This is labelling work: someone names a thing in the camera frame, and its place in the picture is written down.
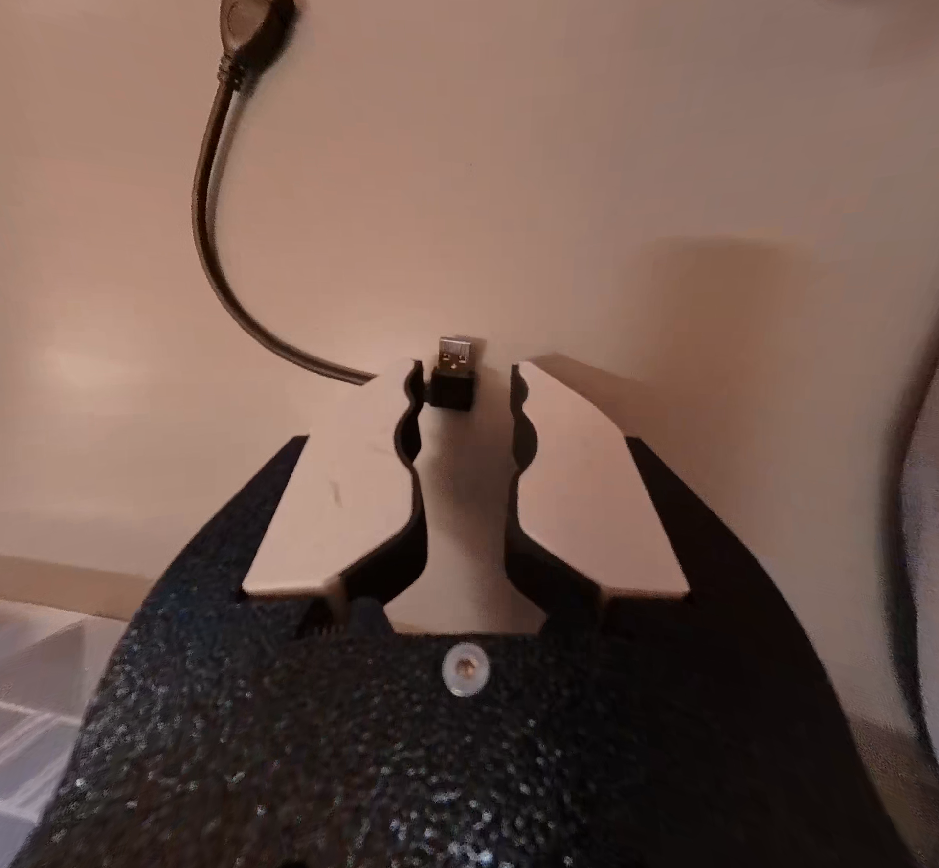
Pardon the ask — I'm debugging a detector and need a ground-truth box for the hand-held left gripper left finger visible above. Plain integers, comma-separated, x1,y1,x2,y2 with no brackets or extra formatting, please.
241,356,430,621

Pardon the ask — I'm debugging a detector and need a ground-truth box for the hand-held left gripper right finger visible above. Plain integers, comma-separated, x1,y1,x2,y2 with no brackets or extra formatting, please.
505,360,692,618

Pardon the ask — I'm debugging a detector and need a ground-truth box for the black USB cable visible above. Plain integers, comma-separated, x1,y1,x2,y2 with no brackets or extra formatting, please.
191,0,487,413

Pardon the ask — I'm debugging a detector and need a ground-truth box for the clear plastic bin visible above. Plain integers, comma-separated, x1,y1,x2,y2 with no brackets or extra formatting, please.
0,593,139,834

